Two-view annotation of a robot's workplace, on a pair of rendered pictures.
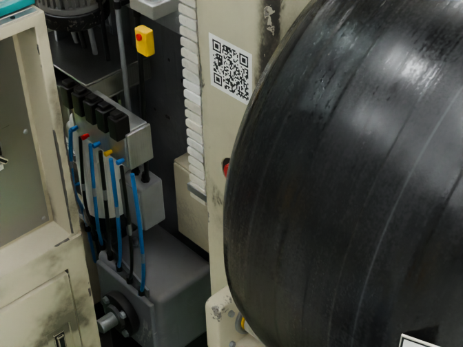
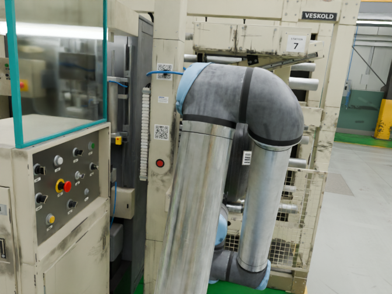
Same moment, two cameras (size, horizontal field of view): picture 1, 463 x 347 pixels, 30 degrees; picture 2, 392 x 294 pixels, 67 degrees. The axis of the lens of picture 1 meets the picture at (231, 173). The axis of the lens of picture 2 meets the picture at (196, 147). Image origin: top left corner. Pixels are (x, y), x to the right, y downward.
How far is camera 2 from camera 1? 88 cm
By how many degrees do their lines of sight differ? 43
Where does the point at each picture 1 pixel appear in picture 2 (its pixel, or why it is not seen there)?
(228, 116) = (159, 146)
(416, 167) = not seen: hidden behind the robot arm
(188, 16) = (145, 122)
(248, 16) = (168, 115)
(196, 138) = (144, 159)
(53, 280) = (104, 213)
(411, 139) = not seen: hidden behind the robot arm
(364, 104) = not seen: hidden behind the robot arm
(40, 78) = (107, 143)
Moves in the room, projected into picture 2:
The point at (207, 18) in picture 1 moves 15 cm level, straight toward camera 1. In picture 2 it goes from (154, 120) to (172, 125)
